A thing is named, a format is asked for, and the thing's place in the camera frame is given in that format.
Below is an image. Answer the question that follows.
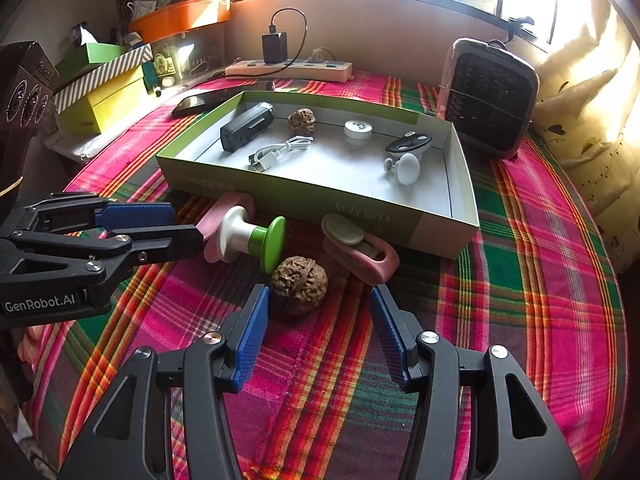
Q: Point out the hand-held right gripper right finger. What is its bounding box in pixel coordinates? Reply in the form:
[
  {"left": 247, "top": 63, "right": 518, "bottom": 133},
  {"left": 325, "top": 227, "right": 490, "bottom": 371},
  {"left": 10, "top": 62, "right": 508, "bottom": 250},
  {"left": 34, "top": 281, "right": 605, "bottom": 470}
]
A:
[{"left": 370, "top": 283, "right": 583, "bottom": 480}]

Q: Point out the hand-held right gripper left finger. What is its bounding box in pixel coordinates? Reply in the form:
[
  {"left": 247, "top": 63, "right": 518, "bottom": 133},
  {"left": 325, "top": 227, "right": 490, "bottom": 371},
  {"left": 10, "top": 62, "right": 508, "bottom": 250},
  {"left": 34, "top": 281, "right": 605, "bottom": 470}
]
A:
[{"left": 59, "top": 283, "right": 271, "bottom": 480}]

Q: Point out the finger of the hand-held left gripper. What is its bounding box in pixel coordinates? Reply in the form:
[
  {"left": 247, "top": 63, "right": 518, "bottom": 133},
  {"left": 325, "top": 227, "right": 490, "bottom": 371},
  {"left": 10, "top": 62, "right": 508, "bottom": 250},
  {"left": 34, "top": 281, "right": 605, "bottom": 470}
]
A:
[
  {"left": 12, "top": 224, "right": 204, "bottom": 286},
  {"left": 20, "top": 197, "right": 177, "bottom": 234}
]

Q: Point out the pink clip with grey pad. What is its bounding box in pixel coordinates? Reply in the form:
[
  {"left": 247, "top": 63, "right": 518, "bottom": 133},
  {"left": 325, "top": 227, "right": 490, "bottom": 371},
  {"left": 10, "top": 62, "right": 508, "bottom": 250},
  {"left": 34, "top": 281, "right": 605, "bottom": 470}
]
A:
[{"left": 321, "top": 213, "right": 401, "bottom": 284}]

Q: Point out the white and green knob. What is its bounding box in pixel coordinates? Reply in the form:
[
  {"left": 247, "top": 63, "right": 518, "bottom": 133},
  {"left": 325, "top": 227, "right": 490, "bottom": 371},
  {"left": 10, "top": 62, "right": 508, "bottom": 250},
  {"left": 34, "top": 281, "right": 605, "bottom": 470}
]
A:
[{"left": 220, "top": 206, "right": 287, "bottom": 272}]

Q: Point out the large walnut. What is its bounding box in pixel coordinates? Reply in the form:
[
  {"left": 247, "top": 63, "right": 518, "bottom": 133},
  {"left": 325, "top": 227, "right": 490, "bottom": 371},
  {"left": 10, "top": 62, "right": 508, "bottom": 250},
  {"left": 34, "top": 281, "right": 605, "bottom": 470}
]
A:
[{"left": 271, "top": 256, "right": 329, "bottom": 304}]

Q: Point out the white usb cable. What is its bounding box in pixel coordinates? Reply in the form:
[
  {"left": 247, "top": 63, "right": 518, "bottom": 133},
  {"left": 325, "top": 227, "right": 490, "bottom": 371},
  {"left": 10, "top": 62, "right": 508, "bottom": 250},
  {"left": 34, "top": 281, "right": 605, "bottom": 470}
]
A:
[{"left": 247, "top": 136, "right": 315, "bottom": 174}]

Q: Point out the green cardboard box tray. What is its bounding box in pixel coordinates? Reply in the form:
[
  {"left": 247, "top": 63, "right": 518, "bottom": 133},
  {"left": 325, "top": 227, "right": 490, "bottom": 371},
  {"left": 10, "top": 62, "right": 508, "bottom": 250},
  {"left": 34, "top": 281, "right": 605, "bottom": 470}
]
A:
[{"left": 156, "top": 91, "right": 481, "bottom": 261}]

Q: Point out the small walnut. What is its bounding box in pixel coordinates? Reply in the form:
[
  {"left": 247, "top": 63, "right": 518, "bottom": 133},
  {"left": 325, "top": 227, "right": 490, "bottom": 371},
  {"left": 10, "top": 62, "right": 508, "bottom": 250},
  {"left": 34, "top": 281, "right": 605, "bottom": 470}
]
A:
[{"left": 287, "top": 108, "right": 318, "bottom": 137}]

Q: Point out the white round cap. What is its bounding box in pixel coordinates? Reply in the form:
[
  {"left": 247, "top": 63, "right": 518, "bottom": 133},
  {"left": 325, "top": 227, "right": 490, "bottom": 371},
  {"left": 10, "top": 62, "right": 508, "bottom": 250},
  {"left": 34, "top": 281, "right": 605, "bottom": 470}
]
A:
[{"left": 343, "top": 119, "right": 374, "bottom": 145}]

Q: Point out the white plastic sheet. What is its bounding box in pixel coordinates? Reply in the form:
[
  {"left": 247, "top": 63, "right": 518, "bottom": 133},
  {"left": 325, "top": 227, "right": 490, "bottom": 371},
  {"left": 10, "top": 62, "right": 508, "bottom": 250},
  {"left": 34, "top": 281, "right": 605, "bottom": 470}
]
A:
[{"left": 44, "top": 125, "right": 121, "bottom": 164}]

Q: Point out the yellow box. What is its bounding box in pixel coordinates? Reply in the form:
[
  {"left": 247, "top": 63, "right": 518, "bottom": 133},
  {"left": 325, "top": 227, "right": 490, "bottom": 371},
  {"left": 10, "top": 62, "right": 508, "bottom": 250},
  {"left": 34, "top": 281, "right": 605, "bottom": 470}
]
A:
[{"left": 55, "top": 66, "right": 149, "bottom": 135}]

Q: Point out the black smartphone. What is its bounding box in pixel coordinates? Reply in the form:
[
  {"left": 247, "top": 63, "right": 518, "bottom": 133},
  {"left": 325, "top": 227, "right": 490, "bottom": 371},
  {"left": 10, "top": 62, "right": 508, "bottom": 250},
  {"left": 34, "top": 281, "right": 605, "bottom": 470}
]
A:
[{"left": 171, "top": 80, "right": 276, "bottom": 116}]

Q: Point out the black rectangular device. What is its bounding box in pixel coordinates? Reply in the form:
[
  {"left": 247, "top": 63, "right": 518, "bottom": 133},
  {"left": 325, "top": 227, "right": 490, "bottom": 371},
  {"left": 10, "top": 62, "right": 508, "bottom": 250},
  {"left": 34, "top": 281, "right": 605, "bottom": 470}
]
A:
[{"left": 220, "top": 102, "right": 276, "bottom": 154}]

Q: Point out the plaid tablecloth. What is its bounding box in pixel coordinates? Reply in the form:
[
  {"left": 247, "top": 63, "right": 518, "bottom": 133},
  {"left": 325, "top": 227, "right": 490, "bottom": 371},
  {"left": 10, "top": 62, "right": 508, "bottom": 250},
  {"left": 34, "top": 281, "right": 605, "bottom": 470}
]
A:
[{"left": 25, "top": 70, "right": 629, "bottom": 480}]

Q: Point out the striped box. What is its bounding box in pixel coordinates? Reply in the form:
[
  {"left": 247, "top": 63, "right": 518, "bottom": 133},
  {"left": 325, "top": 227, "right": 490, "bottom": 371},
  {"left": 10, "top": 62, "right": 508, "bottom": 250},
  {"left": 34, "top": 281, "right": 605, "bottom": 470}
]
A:
[{"left": 52, "top": 44, "right": 153, "bottom": 114}]

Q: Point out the green box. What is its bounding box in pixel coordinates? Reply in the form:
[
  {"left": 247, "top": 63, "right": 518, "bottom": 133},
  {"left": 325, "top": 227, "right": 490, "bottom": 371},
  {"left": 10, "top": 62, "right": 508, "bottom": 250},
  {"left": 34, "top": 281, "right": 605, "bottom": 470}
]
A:
[{"left": 55, "top": 42, "right": 129, "bottom": 81}]

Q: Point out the glass tank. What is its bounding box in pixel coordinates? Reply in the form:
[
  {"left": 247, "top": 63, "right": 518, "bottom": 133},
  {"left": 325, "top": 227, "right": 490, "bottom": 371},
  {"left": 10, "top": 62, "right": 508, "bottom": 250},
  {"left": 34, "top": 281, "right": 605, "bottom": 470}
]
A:
[{"left": 150, "top": 22, "right": 226, "bottom": 89}]

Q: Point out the black oval gadget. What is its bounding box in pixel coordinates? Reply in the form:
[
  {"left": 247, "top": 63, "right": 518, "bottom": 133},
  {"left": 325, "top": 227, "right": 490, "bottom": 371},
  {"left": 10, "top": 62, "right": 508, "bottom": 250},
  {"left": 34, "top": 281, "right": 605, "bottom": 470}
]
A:
[{"left": 385, "top": 132, "right": 434, "bottom": 155}]

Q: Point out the orange tray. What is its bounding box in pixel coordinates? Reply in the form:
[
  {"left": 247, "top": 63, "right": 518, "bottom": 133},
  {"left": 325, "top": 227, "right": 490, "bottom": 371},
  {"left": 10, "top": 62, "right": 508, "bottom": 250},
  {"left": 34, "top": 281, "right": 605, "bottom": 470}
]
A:
[{"left": 128, "top": 0, "right": 232, "bottom": 44}]

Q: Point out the black charger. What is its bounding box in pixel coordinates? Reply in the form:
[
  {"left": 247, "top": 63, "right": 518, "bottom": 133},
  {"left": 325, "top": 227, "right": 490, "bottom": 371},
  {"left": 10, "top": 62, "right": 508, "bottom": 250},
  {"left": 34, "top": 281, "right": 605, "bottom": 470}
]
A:
[{"left": 262, "top": 31, "right": 290, "bottom": 66}]

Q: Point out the white power strip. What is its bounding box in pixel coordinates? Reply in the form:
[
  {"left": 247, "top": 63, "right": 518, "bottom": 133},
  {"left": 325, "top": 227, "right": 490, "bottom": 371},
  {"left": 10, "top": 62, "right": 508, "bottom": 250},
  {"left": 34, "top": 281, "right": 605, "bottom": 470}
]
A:
[{"left": 225, "top": 59, "right": 353, "bottom": 84}]

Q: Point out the small space heater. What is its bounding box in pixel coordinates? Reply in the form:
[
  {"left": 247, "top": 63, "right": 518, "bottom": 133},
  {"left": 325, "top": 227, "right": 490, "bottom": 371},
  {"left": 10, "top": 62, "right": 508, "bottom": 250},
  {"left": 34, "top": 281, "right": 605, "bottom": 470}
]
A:
[{"left": 437, "top": 37, "right": 541, "bottom": 161}]

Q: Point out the cream heart print curtain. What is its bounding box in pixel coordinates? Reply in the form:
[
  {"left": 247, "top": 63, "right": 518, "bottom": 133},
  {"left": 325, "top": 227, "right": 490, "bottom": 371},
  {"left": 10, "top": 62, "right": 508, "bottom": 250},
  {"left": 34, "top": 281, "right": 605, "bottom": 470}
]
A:
[{"left": 520, "top": 0, "right": 640, "bottom": 272}]

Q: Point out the black charger cable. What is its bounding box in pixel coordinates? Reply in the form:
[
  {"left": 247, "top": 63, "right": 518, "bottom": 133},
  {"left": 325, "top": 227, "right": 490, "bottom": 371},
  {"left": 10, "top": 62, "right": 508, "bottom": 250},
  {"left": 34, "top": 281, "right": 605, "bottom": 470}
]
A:
[{"left": 269, "top": 8, "right": 309, "bottom": 69}]

